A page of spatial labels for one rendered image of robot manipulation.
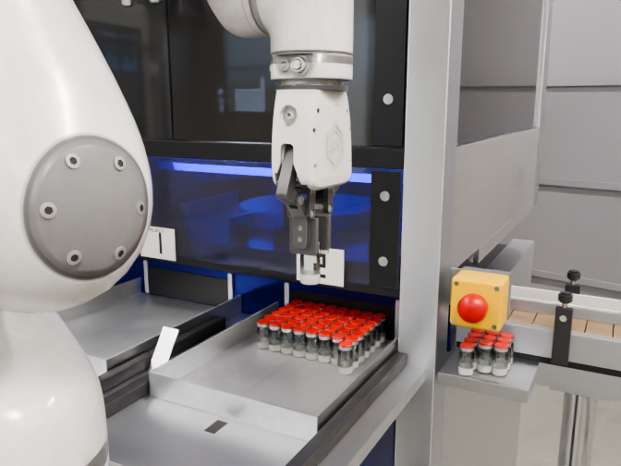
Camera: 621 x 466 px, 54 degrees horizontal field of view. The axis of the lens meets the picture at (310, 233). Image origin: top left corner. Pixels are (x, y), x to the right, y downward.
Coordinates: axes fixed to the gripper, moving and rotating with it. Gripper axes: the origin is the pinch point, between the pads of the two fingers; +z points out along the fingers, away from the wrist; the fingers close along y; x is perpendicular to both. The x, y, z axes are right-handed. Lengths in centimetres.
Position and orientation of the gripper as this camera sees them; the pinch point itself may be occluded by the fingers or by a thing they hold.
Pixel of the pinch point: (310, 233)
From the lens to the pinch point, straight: 65.3
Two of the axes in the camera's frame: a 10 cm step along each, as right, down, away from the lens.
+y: 4.7, -1.7, 8.7
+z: -0.1, 9.8, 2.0
